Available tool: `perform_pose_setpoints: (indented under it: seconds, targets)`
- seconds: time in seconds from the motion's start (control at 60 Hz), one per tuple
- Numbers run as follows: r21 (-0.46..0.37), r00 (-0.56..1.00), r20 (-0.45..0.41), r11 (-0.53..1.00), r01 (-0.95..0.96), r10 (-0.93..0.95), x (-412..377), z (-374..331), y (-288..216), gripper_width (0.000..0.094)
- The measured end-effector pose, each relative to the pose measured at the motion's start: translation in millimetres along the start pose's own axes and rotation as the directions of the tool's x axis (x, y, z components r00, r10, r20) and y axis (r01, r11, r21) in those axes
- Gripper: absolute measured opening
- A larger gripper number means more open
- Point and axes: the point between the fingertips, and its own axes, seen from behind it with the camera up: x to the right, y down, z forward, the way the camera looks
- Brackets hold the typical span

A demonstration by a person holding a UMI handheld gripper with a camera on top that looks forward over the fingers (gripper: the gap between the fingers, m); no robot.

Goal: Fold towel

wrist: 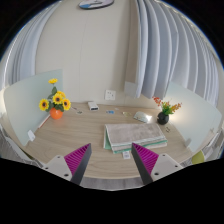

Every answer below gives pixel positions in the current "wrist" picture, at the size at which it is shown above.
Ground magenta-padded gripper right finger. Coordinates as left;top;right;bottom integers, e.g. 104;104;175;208
130;142;184;186

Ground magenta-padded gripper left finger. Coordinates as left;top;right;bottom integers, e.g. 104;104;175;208
41;143;93;186

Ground beige towel with green stripe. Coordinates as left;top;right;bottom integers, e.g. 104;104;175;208
103;123;169;160

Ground green chair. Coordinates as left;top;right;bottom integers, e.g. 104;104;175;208
190;149;206;165

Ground black round vase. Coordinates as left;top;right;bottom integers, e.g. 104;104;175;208
156;111;170;126

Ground orange round vase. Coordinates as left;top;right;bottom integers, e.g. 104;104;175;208
49;107;64;121

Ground shiny white printed booklet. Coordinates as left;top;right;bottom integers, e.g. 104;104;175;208
133;111;153;124

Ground frosted glass desk partition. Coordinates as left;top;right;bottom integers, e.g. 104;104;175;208
163;81;223;154
2;68;64;147

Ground orange berry flower sprigs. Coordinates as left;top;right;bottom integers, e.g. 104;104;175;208
152;96;183;116

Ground yellow sunflower bouquet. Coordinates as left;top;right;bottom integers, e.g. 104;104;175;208
38;78;72;113

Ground small white box device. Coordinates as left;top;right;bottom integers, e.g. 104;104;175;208
87;100;100;112

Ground white pleated curtain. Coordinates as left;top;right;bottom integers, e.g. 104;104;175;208
0;1;63;91
123;0;221;108

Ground white wall socket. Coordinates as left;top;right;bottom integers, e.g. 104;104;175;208
104;89;117;101

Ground round wall clock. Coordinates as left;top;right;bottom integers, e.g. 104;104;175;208
78;0;115;10

